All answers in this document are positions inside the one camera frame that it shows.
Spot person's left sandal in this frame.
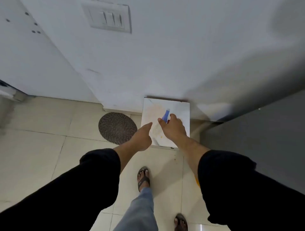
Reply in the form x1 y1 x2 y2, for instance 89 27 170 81
137 166 151 193

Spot person's right forearm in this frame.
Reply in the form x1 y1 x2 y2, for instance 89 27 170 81
176 135 305 231

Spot person's sandal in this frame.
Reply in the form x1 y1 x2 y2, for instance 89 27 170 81
137 166 151 193
174 213 189 231

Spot person's right hand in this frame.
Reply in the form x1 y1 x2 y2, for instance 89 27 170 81
158 114 187 143

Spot person's left forearm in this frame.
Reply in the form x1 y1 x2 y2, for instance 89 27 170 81
0 140 134 231

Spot white door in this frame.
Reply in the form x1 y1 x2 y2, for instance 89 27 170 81
0 0 99 103

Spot spray bottle blue nozzle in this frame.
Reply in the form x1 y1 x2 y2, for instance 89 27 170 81
152 109 171 141

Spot white wall switch plate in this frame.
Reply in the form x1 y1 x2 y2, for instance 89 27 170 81
82 3 132 34

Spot person's left leg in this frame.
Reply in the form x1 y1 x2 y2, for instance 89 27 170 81
113 187 159 231

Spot person's right sandal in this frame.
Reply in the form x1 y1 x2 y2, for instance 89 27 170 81
174 213 189 231

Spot silver refrigerator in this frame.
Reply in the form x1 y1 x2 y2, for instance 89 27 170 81
200 89 305 195

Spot round dark woven mat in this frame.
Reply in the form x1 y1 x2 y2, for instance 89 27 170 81
98 112 138 145

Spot small white marble table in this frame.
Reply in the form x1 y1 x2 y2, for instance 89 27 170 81
140 97 190 150

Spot person's left hand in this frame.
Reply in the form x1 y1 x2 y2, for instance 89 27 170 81
130 122 153 152

